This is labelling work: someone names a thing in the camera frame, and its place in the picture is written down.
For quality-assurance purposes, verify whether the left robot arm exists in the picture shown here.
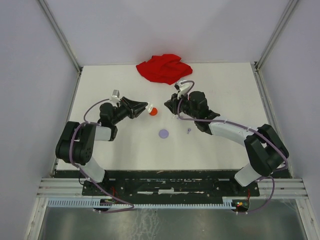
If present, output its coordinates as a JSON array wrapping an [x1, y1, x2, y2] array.
[[55, 97, 153, 195]]

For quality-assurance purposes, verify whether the white slotted cable duct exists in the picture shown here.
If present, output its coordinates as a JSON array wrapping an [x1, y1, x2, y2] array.
[[47, 197, 237, 210]]

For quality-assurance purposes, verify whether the aluminium front frame rail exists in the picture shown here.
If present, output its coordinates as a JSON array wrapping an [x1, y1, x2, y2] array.
[[37, 178, 309, 200]]

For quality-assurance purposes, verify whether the orange earbud charging case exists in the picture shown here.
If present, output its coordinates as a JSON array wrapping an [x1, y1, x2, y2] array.
[[149, 107, 158, 116]]

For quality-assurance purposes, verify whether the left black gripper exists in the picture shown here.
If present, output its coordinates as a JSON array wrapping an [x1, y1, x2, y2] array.
[[111, 96, 148, 125]]

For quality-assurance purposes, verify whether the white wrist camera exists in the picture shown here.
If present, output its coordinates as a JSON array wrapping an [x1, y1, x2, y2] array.
[[110, 89, 120, 104], [174, 80, 193, 99]]

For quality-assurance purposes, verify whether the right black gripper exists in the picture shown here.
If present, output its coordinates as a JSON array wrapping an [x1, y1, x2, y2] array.
[[164, 90, 198, 120]]

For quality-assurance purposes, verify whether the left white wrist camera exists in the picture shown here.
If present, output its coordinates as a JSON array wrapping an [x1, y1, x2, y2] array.
[[110, 89, 120, 104]]

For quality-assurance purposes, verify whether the white earbud charging case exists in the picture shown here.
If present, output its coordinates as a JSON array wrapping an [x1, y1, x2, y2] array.
[[145, 102, 153, 113]]

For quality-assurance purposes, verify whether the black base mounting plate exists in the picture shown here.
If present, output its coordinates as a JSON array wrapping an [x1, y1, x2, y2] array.
[[53, 169, 292, 201]]

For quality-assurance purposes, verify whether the aluminium frame post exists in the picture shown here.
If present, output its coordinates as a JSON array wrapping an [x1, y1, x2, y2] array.
[[253, 0, 301, 73], [36, 0, 82, 73]]

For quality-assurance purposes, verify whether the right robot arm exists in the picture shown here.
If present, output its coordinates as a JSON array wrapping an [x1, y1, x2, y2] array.
[[164, 91, 289, 196]]

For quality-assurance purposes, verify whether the right aluminium frame post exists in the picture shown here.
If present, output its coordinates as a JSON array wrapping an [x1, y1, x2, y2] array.
[[253, 0, 301, 73]]

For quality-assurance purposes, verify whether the red crumpled cloth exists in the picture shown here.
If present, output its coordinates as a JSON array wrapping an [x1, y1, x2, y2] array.
[[136, 54, 193, 85]]

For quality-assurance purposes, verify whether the purple earbud charging case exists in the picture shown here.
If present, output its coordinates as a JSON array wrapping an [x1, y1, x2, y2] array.
[[158, 129, 169, 139]]

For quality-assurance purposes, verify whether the left aluminium frame post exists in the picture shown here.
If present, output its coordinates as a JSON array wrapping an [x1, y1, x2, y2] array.
[[36, 0, 82, 73]]

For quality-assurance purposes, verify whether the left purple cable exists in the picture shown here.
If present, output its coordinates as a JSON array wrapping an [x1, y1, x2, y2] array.
[[70, 98, 136, 214]]

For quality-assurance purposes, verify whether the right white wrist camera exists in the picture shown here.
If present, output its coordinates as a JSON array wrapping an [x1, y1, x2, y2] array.
[[174, 80, 193, 99]]

